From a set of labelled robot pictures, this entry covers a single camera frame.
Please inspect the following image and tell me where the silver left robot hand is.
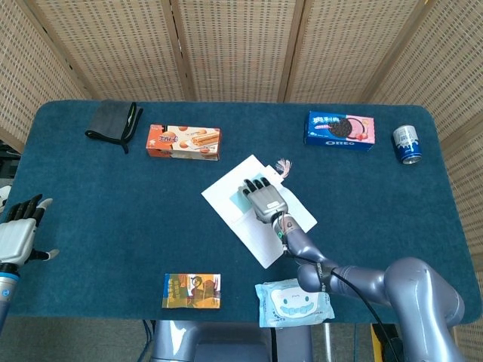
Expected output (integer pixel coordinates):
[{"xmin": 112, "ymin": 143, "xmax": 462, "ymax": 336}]
[{"xmin": 0, "ymin": 194, "xmax": 60, "ymax": 267}]

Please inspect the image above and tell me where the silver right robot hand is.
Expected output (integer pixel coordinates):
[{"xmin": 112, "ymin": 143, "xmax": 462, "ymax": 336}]
[{"xmin": 237, "ymin": 178, "xmax": 290, "ymax": 224}]

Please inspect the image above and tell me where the light blue bookmark pink tassel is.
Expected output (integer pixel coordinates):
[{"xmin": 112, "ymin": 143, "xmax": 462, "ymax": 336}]
[{"xmin": 229, "ymin": 158, "xmax": 294, "ymax": 212}]

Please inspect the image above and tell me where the open white lined notebook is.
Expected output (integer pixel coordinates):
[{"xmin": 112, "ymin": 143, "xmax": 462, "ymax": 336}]
[{"xmin": 201, "ymin": 154, "xmax": 318, "ymax": 270}]

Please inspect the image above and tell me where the teal table cloth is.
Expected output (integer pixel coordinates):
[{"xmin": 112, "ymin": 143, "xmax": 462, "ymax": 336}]
[{"xmin": 0, "ymin": 100, "xmax": 472, "ymax": 325}]

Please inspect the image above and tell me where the blue pink Oreo box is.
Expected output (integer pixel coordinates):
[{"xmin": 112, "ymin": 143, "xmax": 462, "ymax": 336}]
[{"xmin": 303, "ymin": 110, "xmax": 376, "ymax": 152}]

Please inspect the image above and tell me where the orange wafer roll box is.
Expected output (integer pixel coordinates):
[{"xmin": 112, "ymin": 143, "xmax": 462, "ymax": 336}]
[{"xmin": 146, "ymin": 124, "xmax": 223, "ymax": 161}]

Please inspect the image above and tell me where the light blue wet wipes pack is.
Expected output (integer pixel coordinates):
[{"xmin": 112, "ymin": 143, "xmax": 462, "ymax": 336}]
[{"xmin": 254, "ymin": 278, "xmax": 336, "ymax": 328}]

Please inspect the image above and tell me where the yellow green Oreo cocoa box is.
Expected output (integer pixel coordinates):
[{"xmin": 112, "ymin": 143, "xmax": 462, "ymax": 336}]
[{"xmin": 162, "ymin": 273, "xmax": 222, "ymax": 310}]

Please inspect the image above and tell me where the grey robot torso base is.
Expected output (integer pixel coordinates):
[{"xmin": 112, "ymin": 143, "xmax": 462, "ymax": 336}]
[{"xmin": 150, "ymin": 320, "xmax": 314, "ymax": 362}]

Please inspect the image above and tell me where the grey cloth black trim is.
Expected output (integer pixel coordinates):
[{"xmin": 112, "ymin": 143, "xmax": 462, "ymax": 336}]
[{"xmin": 85, "ymin": 101, "xmax": 144, "ymax": 155}]

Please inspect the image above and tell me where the blue white drink can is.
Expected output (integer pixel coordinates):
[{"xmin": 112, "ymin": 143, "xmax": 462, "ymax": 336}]
[{"xmin": 392, "ymin": 125, "xmax": 423, "ymax": 166}]

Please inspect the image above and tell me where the woven folding screen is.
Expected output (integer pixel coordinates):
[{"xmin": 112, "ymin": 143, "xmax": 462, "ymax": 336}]
[{"xmin": 0, "ymin": 0, "xmax": 483, "ymax": 362}]

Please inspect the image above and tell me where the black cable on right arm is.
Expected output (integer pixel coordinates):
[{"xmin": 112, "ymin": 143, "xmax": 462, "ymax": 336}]
[{"xmin": 285, "ymin": 248, "xmax": 401, "ymax": 362}]

